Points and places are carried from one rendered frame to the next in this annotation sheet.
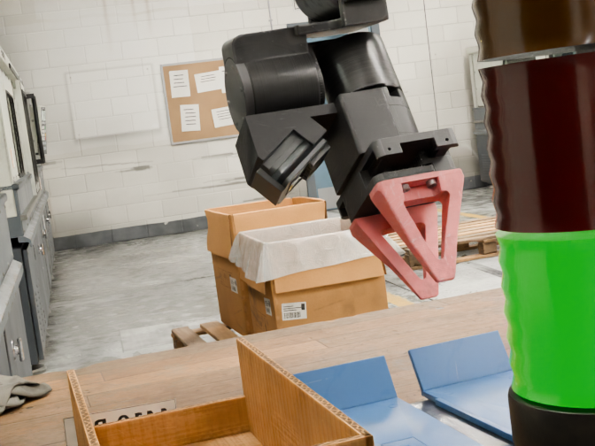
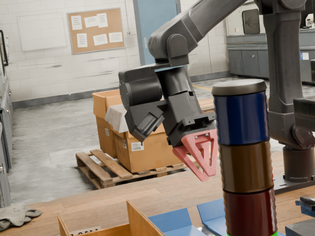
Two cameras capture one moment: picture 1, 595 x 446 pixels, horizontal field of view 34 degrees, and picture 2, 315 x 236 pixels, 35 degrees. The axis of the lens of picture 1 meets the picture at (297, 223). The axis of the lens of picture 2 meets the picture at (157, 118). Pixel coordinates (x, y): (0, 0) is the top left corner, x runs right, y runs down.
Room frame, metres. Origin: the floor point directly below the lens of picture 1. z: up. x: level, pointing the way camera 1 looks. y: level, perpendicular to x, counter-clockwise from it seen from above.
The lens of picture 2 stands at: (-0.15, 0.01, 1.24)
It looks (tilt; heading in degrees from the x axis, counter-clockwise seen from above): 9 degrees down; 358
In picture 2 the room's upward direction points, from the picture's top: 7 degrees counter-clockwise
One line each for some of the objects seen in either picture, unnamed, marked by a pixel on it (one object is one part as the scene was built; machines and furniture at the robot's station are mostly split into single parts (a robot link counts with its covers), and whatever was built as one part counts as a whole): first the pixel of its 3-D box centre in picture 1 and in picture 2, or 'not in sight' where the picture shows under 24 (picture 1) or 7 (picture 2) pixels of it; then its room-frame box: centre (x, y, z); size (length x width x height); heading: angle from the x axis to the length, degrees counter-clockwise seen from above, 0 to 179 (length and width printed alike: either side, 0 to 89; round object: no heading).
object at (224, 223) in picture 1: (271, 263); (125, 120); (4.75, 0.15, 0.43); 0.57 x 0.53 x 0.58; 17
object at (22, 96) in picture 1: (33, 138); (2, 53); (7.17, 1.82, 1.21); 0.86 x 0.10 x 0.79; 13
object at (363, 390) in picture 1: (382, 414); (186, 235); (0.57, -0.04, 0.93); 0.15 x 0.07 x 0.03; 17
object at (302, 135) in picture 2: not in sight; (294, 133); (0.84, -0.29, 1.00); 0.09 x 0.06 x 0.06; 17
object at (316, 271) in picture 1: (315, 286); (147, 133); (4.16, -0.04, 0.40); 0.66 x 0.62 x 0.50; 13
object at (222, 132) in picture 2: not in sight; (241, 114); (0.20, -0.06, 1.17); 0.04 x 0.04 x 0.03
